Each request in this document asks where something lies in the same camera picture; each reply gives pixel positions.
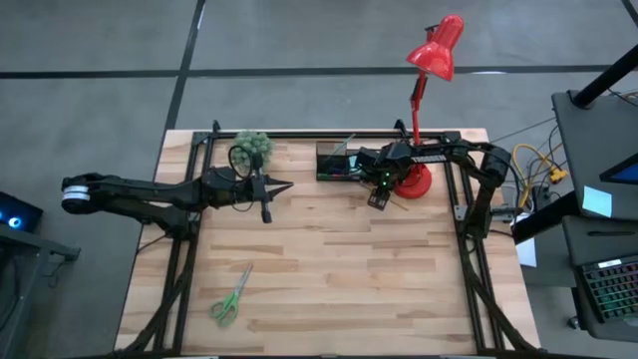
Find dark metal stand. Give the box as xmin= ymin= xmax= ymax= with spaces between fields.
xmin=0 ymin=221 xmax=82 ymax=359

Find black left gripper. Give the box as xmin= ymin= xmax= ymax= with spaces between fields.
xmin=248 ymin=153 xmax=294 ymax=224

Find dark grey side table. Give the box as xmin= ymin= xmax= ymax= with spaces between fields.
xmin=561 ymin=213 xmax=638 ymax=344
xmin=550 ymin=89 xmax=638 ymax=220

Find red desk lamp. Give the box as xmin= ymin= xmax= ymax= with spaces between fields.
xmin=393 ymin=13 xmax=466 ymax=200

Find black stand beam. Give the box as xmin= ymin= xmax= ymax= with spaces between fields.
xmin=510 ymin=190 xmax=582 ymax=245

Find tablet with blue screen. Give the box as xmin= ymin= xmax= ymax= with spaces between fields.
xmin=599 ymin=153 xmax=638 ymax=185

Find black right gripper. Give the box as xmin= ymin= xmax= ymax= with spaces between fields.
xmin=356 ymin=144 xmax=408 ymax=210

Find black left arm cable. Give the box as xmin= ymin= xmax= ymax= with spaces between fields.
xmin=227 ymin=144 xmax=255 ymax=180

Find green handled scissors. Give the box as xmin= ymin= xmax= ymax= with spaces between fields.
xmin=207 ymin=262 xmax=255 ymax=328

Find black mesh desk organizer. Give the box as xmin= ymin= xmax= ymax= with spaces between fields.
xmin=315 ymin=141 xmax=370 ymax=183

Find laptop with backlit keyboard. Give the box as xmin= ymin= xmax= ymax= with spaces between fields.
xmin=576 ymin=254 xmax=638 ymax=325

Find black pole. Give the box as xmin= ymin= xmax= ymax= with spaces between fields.
xmin=570 ymin=43 xmax=638 ymax=110

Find light blue paper note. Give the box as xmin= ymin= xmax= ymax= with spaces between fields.
xmin=581 ymin=184 xmax=613 ymax=219

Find white paper sheet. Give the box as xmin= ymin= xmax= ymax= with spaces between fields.
xmin=512 ymin=212 xmax=538 ymax=269

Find black metal table frame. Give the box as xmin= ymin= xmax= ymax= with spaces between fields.
xmin=113 ymin=119 xmax=542 ymax=359

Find yellow cable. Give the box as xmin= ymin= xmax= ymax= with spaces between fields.
xmin=511 ymin=143 xmax=569 ymax=208

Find yellow wooden pencil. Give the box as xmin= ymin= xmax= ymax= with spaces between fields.
xmin=359 ymin=179 xmax=411 ymax=211

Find green plant in white pot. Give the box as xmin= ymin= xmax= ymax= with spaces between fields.
xmin=228 ymin=129 xmax=275 ymax=174

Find blue lit computer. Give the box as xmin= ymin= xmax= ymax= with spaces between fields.
xmin=0 ymin=191 xmax=45 ymax=233

